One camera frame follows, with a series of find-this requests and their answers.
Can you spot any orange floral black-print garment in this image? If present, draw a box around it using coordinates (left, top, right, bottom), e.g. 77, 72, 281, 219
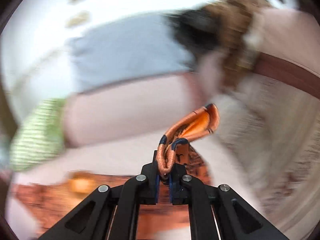
13, 104, 220, 239

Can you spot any beige fluffy blanket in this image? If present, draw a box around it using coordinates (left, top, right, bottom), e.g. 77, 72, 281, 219
213, 75, 319, 239

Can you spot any green white patterned pillow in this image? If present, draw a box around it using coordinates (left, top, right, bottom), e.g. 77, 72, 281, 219
9, 98, 66, 172

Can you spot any black plush toy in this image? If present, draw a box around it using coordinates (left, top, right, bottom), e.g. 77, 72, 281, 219
167, 9, 221, 57

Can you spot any brown plush toy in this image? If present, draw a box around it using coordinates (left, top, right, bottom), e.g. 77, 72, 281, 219
204, 0, 272, 88

